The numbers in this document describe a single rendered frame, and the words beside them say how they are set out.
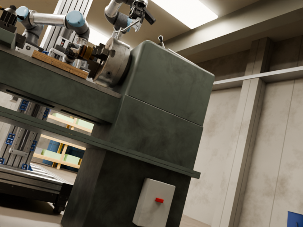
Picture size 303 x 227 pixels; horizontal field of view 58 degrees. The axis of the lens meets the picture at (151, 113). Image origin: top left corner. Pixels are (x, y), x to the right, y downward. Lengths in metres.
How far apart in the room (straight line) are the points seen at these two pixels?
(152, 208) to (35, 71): 0.98
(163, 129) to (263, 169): 2.89
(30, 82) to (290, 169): 3.51
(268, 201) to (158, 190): 2.82
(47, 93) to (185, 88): 0.85
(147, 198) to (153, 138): 0.35
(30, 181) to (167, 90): 1.19
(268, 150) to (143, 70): 3.09
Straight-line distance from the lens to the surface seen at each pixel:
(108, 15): 2.30
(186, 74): 1.84
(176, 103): 1.76
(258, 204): 4.36
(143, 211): 1.61
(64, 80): 1.58
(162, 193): 1.64
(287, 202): 4.15
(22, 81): 1.56
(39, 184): 2.23
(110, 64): 1.69
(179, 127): 1.76
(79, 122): 8.02
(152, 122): 1.67
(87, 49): 1.79
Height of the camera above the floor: 0.44
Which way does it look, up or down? 13 degrees up
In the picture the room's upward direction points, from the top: 16 degrees clockwise
